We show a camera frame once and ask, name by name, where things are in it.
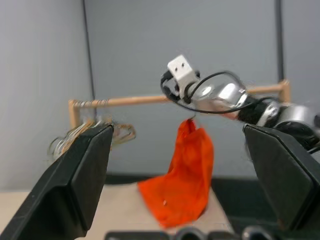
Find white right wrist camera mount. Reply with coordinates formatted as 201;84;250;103
167;55;201;98

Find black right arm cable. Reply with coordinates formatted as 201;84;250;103
161;71;251;116

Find orange shorts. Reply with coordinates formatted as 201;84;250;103
137;118;215;229

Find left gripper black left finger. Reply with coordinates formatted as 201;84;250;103
0;123;115;240

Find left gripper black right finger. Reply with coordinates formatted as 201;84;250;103
243;123;320;231

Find bunch of wire hangers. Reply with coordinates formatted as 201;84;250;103
48;115;138;161

